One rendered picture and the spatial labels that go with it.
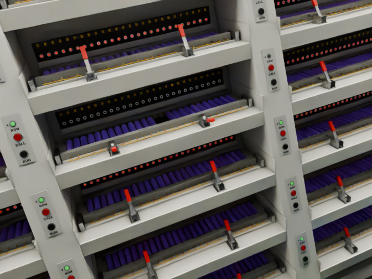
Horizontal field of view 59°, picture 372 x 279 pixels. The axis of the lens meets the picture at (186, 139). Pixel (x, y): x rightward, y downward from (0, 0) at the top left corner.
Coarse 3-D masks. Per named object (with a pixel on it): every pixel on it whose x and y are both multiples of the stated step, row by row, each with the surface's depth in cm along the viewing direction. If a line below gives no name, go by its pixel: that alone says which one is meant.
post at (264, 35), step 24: (216, 0) 104; (240, 0) 90; (264, 24) 92; (264, 48) 93; (240, 72) 103; (264, 72) 94; (264, 96) 96; (288, 96) 98; (264, 120) 98; (288, 120) 99; (264, 144) 102; (288, 168) 102; (264, 192) 113; (288, 216) 105; (288, 240) 106; (312, 240) 109; (312, 264) 111
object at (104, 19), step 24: (168, 0) 103; (192, 0) 105; (48, 24) 94; (72, 24) 96; (96, 24) 98; (120, 24) 100; (216, 24) 109; (24, 48) 94; (48, 120) 98; (240, 144) 118; (72, 192) 104; (192, 216) 117
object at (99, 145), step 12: (216, 108) 97; (228, 108) 98; (180, 120) 94; (192, 120) 96; (132, 132) 92; (144, 132) 92; (156, 132) 93; (96, 144) 89; (60, 156) 87; (72, 156) 88; (84, 156) 87
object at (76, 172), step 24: (192, 96) 108; (240, 96) 108; (96, 120) 100; (216, 120) 96; (240, 120) 95; (48, 144) 87; (144, 144) 89; (168, 144) 90; (192, 144) 92; (72, 168) 84; (96, 168) 85; (120, 168) 88
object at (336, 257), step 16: (368, 208) 132; (336, 224) 127; (352, 224) 127; (368, 224) 124; (320, 240) 122; (336, 240) 121; (352, 240) 121; (368, 240) 121; (320, 256) 117; (336, 256) 117; (352, 256) 116; (368, 256) 119; (320, 272) 112; (336, 272) 116
